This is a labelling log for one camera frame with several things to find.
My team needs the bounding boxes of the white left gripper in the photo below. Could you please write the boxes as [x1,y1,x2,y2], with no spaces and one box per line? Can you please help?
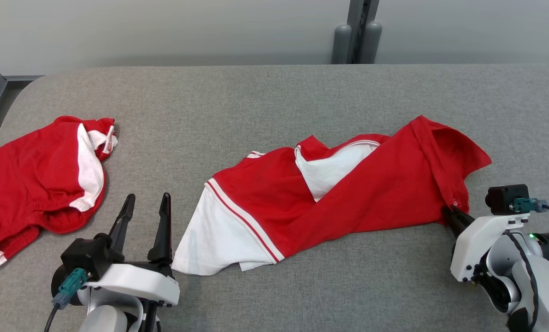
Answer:
[83,192,181,307]

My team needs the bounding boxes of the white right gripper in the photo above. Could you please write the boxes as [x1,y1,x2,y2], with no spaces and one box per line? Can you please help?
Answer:
[442,206,531,283]

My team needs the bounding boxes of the red shirt with white sleeves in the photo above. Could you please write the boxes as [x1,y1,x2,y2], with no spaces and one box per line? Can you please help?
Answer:
[171,115,493,277]

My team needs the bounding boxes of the red shorts with white stripe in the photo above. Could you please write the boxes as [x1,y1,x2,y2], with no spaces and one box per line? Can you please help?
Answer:
[0,115,119,269]

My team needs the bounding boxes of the grey partition column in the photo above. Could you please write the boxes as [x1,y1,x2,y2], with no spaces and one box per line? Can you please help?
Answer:
[346,0,380,64]

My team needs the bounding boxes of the teal right camera connector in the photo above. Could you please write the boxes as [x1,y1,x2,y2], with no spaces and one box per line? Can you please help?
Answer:
[509,197,549,214]

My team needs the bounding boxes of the teal camera connector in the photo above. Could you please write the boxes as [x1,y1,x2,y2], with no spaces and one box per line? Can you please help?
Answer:
[52,268,91,309]
[509,197,549,214]

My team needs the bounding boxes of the teal left camera connector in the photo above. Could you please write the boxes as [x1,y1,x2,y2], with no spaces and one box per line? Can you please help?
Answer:
[52,268,91,309]

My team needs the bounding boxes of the black left camera cable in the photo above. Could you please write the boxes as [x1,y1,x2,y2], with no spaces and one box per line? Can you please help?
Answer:
[43,304,61,332]

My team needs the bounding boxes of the grey cylinder post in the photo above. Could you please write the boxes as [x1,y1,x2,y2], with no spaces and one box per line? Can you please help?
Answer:
[358,21,383,65]
[331,24,353,65]

